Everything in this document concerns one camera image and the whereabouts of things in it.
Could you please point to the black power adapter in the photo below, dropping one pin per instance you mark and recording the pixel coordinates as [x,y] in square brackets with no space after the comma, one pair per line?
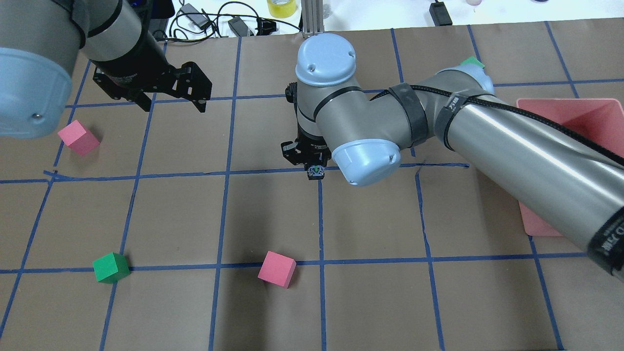
[439,14]

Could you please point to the pink foam cube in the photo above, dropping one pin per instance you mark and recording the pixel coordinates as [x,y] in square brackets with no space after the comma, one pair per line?
[277,269]
[78,138]

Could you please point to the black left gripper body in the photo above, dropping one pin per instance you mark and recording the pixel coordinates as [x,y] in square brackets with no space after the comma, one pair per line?
[127,62]

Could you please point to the aluminium frame post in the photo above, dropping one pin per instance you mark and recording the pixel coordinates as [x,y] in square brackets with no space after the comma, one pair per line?
[312,20]

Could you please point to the yellow tape roll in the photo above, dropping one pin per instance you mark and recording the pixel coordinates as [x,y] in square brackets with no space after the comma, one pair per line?
[281,9]

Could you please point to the pink foam cube centre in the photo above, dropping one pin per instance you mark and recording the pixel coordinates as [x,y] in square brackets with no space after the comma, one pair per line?
[277,269]

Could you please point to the yellow mushroom push button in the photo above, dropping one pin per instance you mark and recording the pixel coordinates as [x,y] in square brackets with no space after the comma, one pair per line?
[315,172]

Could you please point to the green foam cube near bin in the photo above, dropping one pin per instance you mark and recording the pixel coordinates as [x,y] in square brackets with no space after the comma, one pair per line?
[472,60]

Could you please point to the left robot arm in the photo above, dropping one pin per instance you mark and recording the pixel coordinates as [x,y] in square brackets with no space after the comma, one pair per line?
[39,44]

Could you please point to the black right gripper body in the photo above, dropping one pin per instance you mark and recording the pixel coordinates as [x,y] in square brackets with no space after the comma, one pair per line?
[312,145]

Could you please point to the pink foam cube outer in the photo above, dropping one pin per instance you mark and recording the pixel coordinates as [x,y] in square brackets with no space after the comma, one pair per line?
[78,138]

